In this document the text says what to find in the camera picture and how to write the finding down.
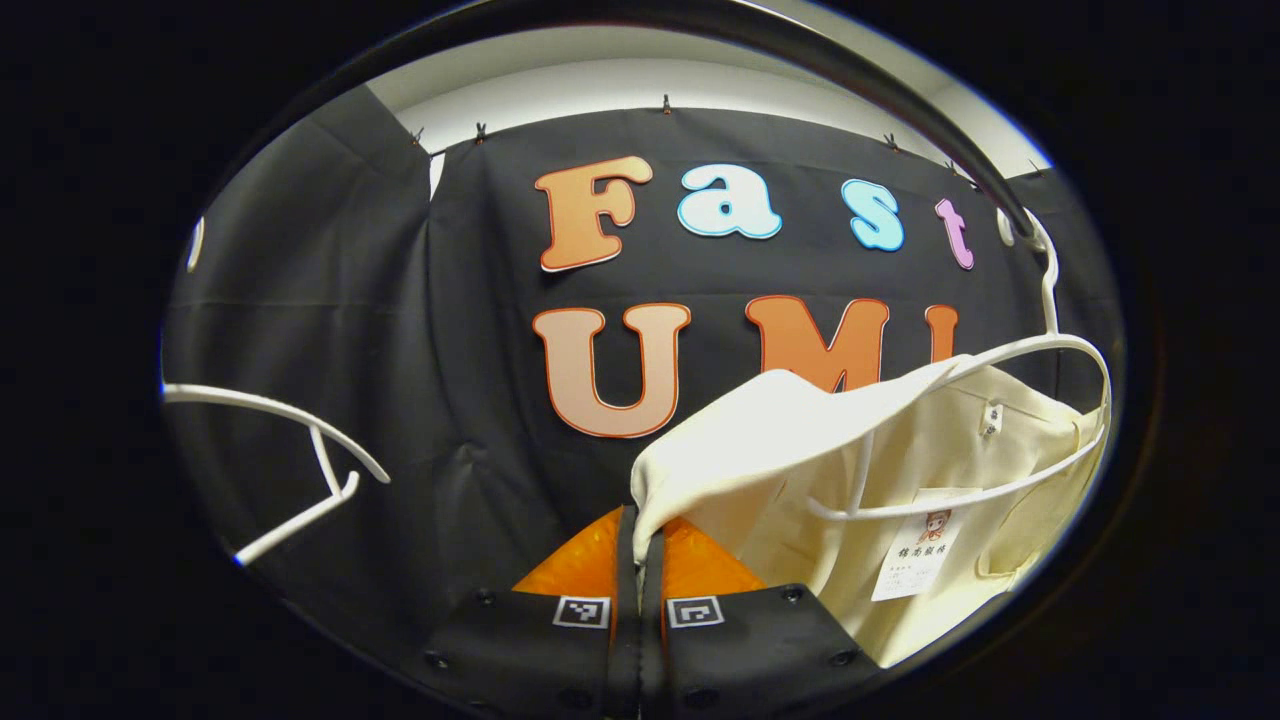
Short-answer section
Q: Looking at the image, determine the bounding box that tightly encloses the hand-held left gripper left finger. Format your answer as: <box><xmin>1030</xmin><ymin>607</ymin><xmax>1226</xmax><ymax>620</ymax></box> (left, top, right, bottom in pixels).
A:
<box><xmin>420</xmin><ymin>505</ymin><xmax>642</xmax><ymax>719</ymax></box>

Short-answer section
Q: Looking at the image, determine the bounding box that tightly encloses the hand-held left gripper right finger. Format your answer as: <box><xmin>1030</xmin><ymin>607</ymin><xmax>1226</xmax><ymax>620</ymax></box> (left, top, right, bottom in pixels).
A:
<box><xmin>640</xmin><ymin>515</ymin><xmax>889</xmax><ymax>719</ymax></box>

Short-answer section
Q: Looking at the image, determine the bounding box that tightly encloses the cream button shirt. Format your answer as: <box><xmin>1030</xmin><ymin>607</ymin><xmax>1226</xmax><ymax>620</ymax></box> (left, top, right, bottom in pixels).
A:
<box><xmin>630</xmin><ymin>352</ymin><xmax>1109</xmax><ymax>669</ymax></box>

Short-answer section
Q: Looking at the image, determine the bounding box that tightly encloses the white hanger with hook tape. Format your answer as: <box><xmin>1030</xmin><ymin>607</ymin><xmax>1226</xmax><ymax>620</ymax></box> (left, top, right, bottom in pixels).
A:
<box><xmin>805</xmin><ymin>208</ymin><xmax>1114</xmax><ymax>523</ymax></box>

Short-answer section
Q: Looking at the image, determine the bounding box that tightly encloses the white plastic hanger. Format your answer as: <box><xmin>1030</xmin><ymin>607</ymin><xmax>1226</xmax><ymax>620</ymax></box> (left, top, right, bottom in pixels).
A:
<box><xmin>163</xmin><ymin>215</ymin><xmax>391</xmax><ymax>567</ymax></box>

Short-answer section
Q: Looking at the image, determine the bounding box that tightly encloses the black clothes rack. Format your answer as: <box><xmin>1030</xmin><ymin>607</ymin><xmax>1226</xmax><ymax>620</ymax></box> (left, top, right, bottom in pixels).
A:
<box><xmin>215</xmin><ymin>0</ymin><xmax>1041</xmax><ymax>241</ymax></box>

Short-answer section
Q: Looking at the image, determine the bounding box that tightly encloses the row of black backdrop clips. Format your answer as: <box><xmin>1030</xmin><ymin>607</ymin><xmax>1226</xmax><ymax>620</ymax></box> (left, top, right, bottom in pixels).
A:
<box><xmin>408</xmin><ymin>95</ymin><xmax>986</xmax><ymax>191</ymax></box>

